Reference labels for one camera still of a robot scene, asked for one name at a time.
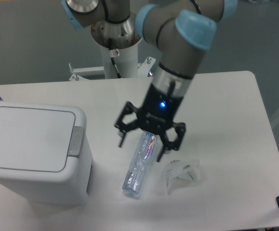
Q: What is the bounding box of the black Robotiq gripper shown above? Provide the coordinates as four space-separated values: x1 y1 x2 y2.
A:
114 83 186 162

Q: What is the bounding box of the white push-lid trash can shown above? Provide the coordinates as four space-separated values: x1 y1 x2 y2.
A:
0 101 93 205

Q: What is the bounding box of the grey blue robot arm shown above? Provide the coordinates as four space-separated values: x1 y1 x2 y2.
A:
62 0 238 154

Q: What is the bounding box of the crumpled clear plastic wrapper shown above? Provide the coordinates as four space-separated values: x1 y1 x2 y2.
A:
164 159 201 194

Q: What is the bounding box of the crushed clear plastic bottle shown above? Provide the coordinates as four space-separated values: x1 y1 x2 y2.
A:
122 132 158 196

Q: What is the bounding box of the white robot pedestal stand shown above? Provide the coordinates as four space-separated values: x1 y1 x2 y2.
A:
69 41 156 81

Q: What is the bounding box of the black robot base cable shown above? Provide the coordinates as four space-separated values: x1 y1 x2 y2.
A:
107 37 123 79

